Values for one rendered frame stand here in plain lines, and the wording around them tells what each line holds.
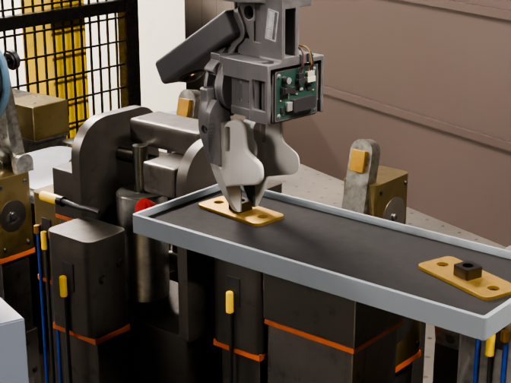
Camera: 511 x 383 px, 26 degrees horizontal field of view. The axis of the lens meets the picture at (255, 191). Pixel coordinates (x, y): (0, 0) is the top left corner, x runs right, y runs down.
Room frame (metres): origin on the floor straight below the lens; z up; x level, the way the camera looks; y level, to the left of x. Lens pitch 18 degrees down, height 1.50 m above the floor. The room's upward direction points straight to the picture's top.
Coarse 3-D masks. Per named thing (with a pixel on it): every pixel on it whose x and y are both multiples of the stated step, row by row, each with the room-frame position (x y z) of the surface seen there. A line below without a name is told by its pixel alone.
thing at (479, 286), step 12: (420, 264) 0.85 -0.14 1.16; (432, 264) 0.85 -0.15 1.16; (444, 264) 0.86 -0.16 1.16; (456, 264) 0.83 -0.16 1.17; (468, 264) 0.83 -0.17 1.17; (444, 276) 0.83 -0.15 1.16; (456, 276) 0.83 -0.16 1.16; (468, 276) 0.82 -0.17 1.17; (480, 276) 0.83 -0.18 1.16; (492, 276) 0.83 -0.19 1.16; (468, 288) 0.80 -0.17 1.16; (480, 288) 0.80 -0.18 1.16; (492, 288) 0.81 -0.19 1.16; (504, 288) 0.80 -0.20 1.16
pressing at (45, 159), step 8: (32, 152) 1.76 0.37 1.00; (40, 152) 1.76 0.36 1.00; (48, 152) 1.76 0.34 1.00; (56, 152) 1.76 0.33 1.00; (64, 152) 1.76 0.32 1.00; (40, 160) 1.71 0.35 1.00; (48, 160) 1.71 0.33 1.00; (56, 160) 1.71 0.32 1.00; (64, 160) 1.71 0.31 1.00; (40, 168) 1.67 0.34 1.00; (48, 168) 1.67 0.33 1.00; (32, 176) 1.63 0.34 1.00; (40, 176) 1.63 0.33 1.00; (48, 176) 1.63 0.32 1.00; (32, 184) 1.59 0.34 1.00; (40, 184) 1.59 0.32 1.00; (48, 184) 1.59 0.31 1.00; (32, 192) 1.54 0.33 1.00; (32, 200) 1.53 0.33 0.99
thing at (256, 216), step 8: (208, 200) 1.02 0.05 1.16; (216, 200) 1.02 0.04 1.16; (224, 200) 1.02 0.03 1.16; (248, 200) 1.00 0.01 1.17; (208, 208) 1.00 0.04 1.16; (216, 208) 1.00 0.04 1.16; (224, 208) 1.00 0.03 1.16; (248, 208) 0.99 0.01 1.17; (256, 208) 1.00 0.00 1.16; (264, 208) 1.00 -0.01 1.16; (224, 216) 0.98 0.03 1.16; (232, 216) 0.98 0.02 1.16; (240, 216) 0.98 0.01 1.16; (248, 216) 0.98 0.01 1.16; (256, 216) 0.98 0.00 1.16; (264, 216) 0.98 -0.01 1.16; (272, 216) 0.98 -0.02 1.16; (280, 216) 0.98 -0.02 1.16; (256, 224) 0.96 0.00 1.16; (264, 224) 0.96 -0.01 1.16
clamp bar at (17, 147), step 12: (12, 60) 1.50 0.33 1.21; (12, 96) 1.49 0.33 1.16; (12, 108) 1.49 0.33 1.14; (0, 120) 1.48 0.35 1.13; (12, 120) 1.48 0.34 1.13; (0, 132) 1.49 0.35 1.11; (12, 132) 1.48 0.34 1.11; (0, 144) 1.49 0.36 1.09; (12, 144) 1.48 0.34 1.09; (12, 156) 1.48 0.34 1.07; (12, 168) 1.49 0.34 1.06
